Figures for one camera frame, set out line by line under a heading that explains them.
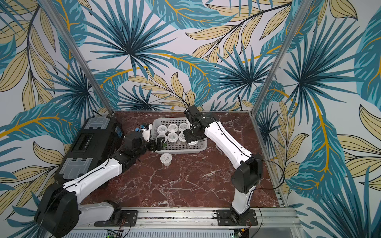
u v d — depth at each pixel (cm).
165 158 88
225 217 73
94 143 83
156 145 75
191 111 62
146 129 71
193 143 79
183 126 101
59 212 40
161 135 95
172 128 100
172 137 95
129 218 72
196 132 55
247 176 44
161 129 99
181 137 96
